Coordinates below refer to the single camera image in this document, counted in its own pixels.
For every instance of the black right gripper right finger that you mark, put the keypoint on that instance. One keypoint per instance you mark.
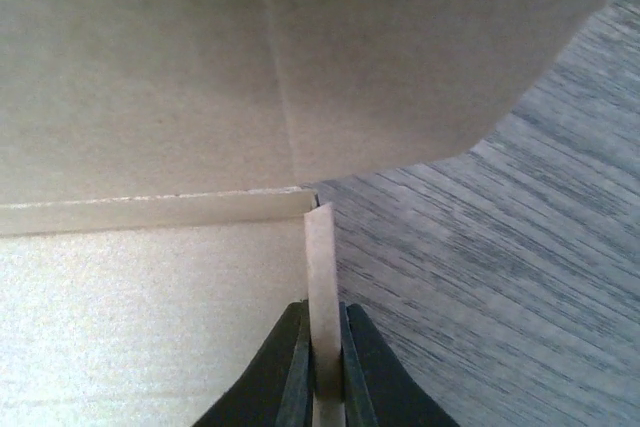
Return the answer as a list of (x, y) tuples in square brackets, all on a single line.
[(378, 390)]

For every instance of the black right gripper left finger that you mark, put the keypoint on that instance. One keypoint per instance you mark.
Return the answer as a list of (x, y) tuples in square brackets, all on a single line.
[(276, 388)]

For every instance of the cardboard box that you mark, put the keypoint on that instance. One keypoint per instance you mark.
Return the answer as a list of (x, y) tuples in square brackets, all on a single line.
[(479, 160)]

